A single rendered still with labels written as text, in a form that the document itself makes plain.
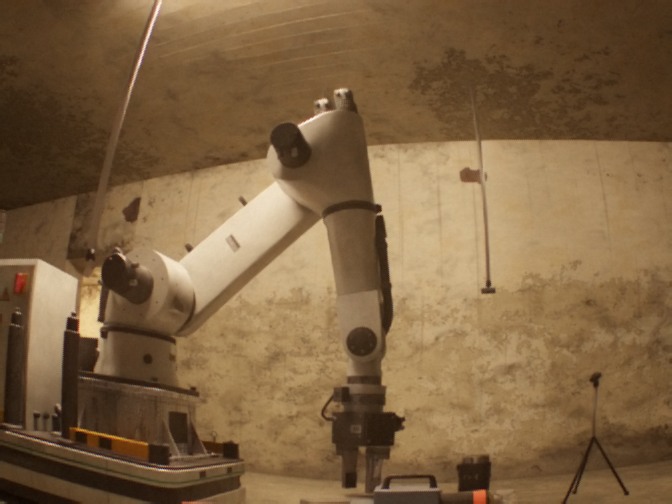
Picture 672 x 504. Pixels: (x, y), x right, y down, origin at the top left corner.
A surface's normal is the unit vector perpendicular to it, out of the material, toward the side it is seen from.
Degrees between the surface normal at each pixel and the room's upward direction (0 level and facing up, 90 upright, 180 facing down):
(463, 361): 90
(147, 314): 90
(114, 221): 90
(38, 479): 90
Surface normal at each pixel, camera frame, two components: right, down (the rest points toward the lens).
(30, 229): -0.26, -0.27
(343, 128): 0.35, -0.11
